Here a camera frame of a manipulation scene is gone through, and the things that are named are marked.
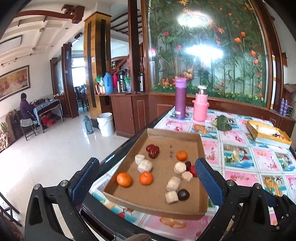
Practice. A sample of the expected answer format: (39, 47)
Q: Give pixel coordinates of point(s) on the white sugarcane piece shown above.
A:
(173, 184)
(180, 168)
(186, 176)
(138, 158)
(144, 166)
(171, 197)

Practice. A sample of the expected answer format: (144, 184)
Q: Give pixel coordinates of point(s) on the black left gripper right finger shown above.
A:
(243, 211)

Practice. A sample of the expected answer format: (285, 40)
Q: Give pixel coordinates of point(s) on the folding chair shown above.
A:
(27, 125)

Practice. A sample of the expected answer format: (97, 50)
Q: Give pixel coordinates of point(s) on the framed wall painting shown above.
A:
(14, 82)

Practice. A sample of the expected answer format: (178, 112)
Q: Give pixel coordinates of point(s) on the yellow gift box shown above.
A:
(269, 135)

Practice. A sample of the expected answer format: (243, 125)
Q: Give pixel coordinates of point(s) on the brown cardboard tray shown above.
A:
(151, 198)

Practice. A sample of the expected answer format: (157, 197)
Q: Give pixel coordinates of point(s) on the orange tangerine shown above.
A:
(146, 178)

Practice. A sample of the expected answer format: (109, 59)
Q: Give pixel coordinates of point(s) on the pink knitted-sleeve jar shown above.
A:
(200, 104)

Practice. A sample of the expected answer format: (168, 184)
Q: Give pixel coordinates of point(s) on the seated person in purple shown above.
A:
(26, 109)

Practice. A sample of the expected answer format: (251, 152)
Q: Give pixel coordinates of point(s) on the white plastic bucket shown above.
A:
(105, 124)

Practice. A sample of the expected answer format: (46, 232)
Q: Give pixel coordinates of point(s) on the dark round date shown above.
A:
(183, 195)

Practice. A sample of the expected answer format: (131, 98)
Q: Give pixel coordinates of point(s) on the blue thermos jug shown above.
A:
(108, 83)

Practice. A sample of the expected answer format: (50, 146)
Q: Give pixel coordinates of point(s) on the wooden cabinet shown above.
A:
(130, 111)

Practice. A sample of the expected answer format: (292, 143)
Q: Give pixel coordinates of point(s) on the green leafy vegetable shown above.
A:
(221, 123)

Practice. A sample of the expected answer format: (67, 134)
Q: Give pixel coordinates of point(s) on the large red date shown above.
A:
(154, 153)

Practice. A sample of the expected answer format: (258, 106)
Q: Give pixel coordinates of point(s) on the purple bottles on shelf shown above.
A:
(283, 107)

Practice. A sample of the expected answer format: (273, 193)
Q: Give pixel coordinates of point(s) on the purple thermos bottle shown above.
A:
(180, 97)

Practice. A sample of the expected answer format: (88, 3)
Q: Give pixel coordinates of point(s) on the dark red date in tray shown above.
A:
(150, 147)

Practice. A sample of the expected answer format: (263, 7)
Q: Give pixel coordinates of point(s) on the red cherry tomato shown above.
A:
(193, 171)

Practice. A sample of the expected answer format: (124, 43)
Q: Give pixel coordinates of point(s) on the colourful printed tablecloth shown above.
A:
(234, 154)

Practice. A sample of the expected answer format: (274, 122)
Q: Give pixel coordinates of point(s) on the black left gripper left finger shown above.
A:
(41, 220)

